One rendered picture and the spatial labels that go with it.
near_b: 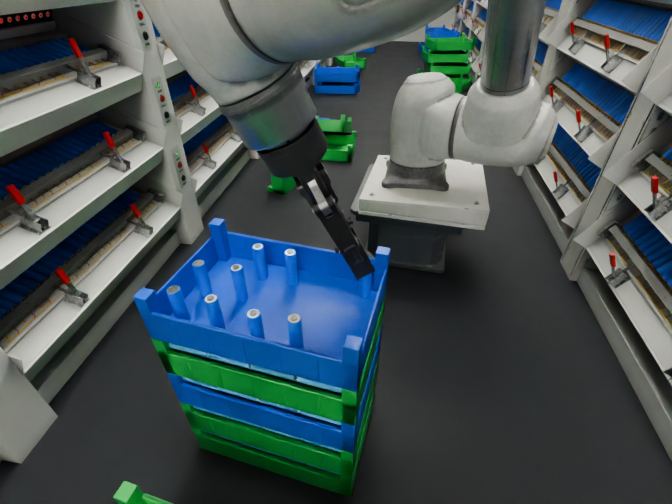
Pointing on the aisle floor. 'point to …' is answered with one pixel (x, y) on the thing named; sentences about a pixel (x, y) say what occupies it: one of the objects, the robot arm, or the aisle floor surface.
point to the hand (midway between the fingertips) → (354, 253)
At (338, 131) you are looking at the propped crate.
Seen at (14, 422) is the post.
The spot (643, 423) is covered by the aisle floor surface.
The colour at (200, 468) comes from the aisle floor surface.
